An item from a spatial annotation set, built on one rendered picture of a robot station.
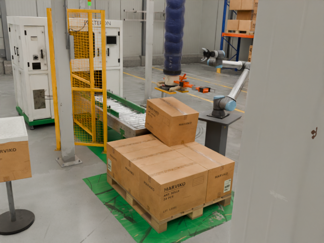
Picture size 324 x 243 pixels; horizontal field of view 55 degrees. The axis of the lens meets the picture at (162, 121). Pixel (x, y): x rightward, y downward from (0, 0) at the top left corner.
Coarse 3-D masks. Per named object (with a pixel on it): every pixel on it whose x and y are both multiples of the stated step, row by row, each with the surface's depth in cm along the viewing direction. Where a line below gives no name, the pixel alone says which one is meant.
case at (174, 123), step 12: (156, 108) 390; (168, 108) 384; (180, 108) 388; (156, 120) 393; (168, 120) 370; (180, 120) 370; (192, 120) 381; (156, 132) 398; (168, 132) 373; (180, 132) 378; (192, 132) 390; (168, 144) 377
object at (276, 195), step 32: (288, 0) 41; (320, 0) 37; (256, 32) 45; (288, 32) 41; (320, 32) 38; (256, 64) 46; (288, 64) 42; (320, 64) 38; (256, 96) 47; (288, 96) 43; (320, 96) 40; (256, 128) 48; (288, 128) 43; (320, 128) 42; (256, 160) 49; (288, 160) 44; (320, 160) 44; (256, 192) 50; (288, 192) 45; (320, 192) 47; (256, 224) 51; (288, 224) 46; (320, 224) 50
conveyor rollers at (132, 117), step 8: (96, 96) 605; (112, 104) 551; (120, 104) 557; (120, 112) 509; (128, 112) 508; (136, 112) 508; (128, 120) 469; (136, 120) 469; (144, 120) 474; (136, 128) 437
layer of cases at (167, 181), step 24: (120, 144) 379; (144, 144) 382; (192, 144) 387; (120, 168) 360; (144, 168) 320; (168, 168) 322; (192, 168) 324; (216, 168) 330; (144, 192) 319; (168, 192) 299; (192, 192) 318; (216, 192) 341; (168, 216) 308
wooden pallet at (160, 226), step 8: (112, 184) 388; (120, 184) 367; (120, 192) 372; (128, 192) 351; (128, 200) 354; (136, 200) 336; (216, 200) 344; (224, 200) 354; (136, 208) 342; (144, 208) 324; (192, 208) 326; (200, 208) 332; (144, 216) 329; (152, 216) 312; (176, 216) 315; (192, 216) 329; (152, 224) 314; (160, 224) 304; (160, 232) 308
